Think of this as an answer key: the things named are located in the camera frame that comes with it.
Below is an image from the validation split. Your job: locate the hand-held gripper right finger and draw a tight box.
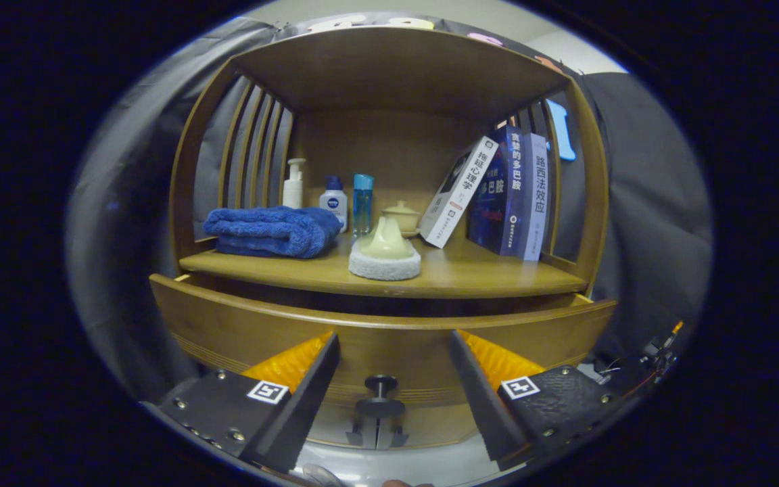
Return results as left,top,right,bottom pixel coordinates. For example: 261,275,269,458
447,329,628,463

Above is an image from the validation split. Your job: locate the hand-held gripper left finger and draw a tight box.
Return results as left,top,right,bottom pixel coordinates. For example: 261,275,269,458
158,331,341,474

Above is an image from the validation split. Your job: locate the wooden drawer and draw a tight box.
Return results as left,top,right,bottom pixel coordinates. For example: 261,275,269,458
149,273,618,420

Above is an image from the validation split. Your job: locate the pale green scrub brush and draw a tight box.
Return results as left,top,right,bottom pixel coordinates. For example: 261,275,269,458
348,216,423,281

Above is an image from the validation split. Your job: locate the wooden countertop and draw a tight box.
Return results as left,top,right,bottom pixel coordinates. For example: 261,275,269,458
179,233,590,300

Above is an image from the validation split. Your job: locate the wooden cabinet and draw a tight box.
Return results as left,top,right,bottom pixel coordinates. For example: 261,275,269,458
168,26,610,450

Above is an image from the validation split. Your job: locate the blue folded towel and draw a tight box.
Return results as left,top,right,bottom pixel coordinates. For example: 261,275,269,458
202,206,343,260

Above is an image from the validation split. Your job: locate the orange black clamp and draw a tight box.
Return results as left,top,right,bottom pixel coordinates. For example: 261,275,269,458
640,320,686,379

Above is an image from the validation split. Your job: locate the beige lidded teacup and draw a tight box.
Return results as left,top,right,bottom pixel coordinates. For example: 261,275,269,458
383,200,423,238

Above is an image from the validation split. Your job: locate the white bottle blue cap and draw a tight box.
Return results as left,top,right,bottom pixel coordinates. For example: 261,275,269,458
318,175,349,233

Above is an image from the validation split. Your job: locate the light purple book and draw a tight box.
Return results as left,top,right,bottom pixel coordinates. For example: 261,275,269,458
521,133,550,262

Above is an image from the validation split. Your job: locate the white book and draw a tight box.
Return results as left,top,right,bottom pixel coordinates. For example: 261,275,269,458
419,136,500,249

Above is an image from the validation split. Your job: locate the dark blue book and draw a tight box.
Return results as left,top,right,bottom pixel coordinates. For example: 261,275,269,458
467,125,524,258

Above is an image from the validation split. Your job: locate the clear blue bottle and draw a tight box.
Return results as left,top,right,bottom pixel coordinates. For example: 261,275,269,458
352,173,375,236

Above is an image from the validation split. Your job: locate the white pump bottle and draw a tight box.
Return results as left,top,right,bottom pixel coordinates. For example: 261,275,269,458
282,158,308,210

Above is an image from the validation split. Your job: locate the black backdrop cloth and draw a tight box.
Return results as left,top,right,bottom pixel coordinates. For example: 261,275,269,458
65,17,713,400

